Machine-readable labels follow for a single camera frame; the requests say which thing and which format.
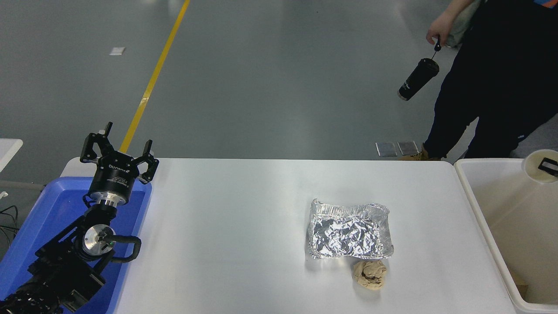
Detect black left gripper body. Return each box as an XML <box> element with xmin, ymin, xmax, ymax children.
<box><xmin>90</xmin><ymin>153</ymin><xmax>141</xmax><ymax>199</ymax></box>

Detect black bottle with strap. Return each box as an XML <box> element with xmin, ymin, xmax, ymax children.
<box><xmin>398</xmin><ymin>40</ymin><xmax>442</xmax><ymax>101</ymax></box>

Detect blue plastic tray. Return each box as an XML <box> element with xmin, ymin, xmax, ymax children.
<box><xmin>0</xmin><ymin>177</ymin><xmax>152</xmax><ymax>314</ymax></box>

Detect white side table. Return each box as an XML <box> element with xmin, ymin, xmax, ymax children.
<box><xmin>0</xmin><ymin>139</ymin><xmax>23</xmax><ymax>173</ymax></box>

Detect person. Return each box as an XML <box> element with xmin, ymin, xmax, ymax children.
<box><xmin>399</xmin><ymin>0</ymin><xmax>558</xmax><ymax>161</ymax></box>

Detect person's right hand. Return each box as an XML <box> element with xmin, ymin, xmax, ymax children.
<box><xmin>426</xmin><ymin>10</ymin><xmax>459</xmax><ymax>47</ymax></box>

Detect large pale plastic bin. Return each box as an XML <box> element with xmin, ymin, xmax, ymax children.
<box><xmin>453</xmin><ymin>158</ymin><xmax>558</xmax><ymax>314</ymax></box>

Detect white paper cup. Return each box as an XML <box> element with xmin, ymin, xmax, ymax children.
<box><xmin>522</xmin><ymin>149</ymin><xmax>558</xmax><ymax>184</ymax></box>

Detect crumpled tan paper ball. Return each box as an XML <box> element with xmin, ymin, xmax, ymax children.
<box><xmin>352</xmin><ymin>260</ymin><xmax>388</xmax><ymax>290</ymax></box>

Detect crumpled silver foil tray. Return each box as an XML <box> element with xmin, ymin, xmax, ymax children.
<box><xmin>306</xmin><ymin>199</ymin><xmax>394</xmax><ymax>260</ymax></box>

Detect grey metal floor plate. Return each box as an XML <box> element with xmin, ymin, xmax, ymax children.
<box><xmin>397</xmin><ymin>140</ymin><xmax>420</xmax><ymax>157</ymax></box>
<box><xmin>375</xmin><ymin>141</ymin><xmax>398</xmax><ymax>157</ymax></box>

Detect thin black cables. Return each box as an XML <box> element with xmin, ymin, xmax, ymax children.
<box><xmin>0</xmin><ymin>206</ymin><xmax>19</xmax><ymax>250</ymax></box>

